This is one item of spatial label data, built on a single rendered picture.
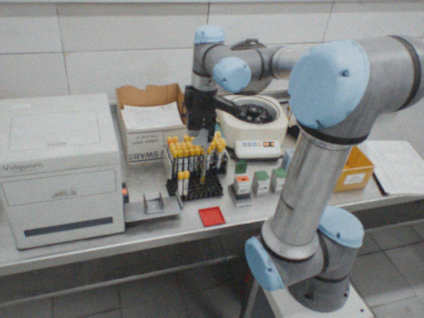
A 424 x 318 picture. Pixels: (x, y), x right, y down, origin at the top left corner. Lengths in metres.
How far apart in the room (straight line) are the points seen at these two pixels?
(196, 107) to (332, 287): 0.56
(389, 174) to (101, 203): 1.00
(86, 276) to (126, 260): 0.18
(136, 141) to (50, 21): 0.49
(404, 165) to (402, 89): 1.03
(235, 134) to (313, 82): 0.86
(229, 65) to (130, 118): 0.69
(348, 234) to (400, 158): 0.82
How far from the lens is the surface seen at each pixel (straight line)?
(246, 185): 1.24
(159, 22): 1.53
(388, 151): 1.69
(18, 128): 1.07
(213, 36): 0.98
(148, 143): 1.34
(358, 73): 0.57
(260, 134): 1.44
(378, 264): 2.50
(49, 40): 1.52
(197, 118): 1.08
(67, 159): 0.97
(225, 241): 1.95
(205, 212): 1.22
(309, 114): 0.59
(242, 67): 0.90
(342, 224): 0.91
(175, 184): 1.28
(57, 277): 1.86
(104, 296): 2.10
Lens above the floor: 1.76
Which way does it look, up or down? 39 degrees down
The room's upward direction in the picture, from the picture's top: 7 degrees clockwise
